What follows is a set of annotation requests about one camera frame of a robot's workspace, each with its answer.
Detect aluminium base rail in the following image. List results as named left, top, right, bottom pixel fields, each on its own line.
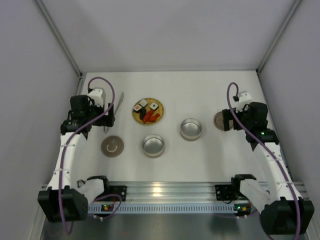
left=41, top=181, right=307, bottom=202

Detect brown smiley lid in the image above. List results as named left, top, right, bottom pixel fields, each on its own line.
left=100, top=135, right=125, bottom=158

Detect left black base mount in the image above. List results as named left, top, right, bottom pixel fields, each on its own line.
left=85, top=175, right=127, bottom=202

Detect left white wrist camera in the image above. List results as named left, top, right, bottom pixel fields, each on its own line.
left=88, top=87, right=106, bottom=107

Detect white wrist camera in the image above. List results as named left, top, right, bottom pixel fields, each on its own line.
left=233, top=91, right=252, bottom=113
left=88, top=87, right=106, bottom=107

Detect round metal tin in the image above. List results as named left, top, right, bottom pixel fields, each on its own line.
left=179, top=118, right=202, bottom=141
left=141, top=134, right=166, bottom=158

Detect brown lid right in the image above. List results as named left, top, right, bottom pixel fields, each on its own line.
left=213, top=111, right=224, bottom=131

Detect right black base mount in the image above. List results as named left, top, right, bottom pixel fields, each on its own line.
left=215, top=174, right=256, bottom=203

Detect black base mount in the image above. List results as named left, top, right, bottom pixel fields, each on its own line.
left=85, top=175, right=127, bottom=202
left=215, top=174, right=256, bottom=203

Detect red sausage piece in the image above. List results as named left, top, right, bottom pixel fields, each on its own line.
left=148, top=113, right=160, bottom=123
left=142, top=110, right=154, bottom=124

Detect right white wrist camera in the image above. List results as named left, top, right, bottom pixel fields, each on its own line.
left=233, top=91, right=252, bottom=113

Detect green sushi roll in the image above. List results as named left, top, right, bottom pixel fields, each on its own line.
left=149, top=102, right=159, bottom=111

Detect black sea cucumber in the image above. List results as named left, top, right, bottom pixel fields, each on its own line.
left=139, top=108, right=147, bottom=120

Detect metal tongs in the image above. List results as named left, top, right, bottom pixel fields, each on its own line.
left=103, top=91, right=125, bottom=134

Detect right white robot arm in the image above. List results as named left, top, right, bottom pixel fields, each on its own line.
left=222, top=98, right=315, bottom=239

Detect right round metal tin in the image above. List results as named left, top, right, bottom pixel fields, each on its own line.
left=179, top=118, right=202, bottom=141

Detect slotted cable duct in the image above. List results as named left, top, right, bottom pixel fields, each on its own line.
left=88, top=202, right=251, bottom=215

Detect round bamboo tray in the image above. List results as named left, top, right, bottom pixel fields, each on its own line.
left=131, top=97, right=165, bottom=126

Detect salmon sushi roll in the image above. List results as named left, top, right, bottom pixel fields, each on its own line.
left=132, top=104, right=143, bottom=113

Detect white sushi roll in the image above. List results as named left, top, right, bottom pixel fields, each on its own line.
left=139, top=99, right=148, bottom=108

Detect left round metal tin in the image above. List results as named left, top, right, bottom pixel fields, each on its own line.
left=141, top=134, right=166, bottom=158

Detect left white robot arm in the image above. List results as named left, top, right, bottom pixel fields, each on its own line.
left=37, top=90, right=115, bottom=223

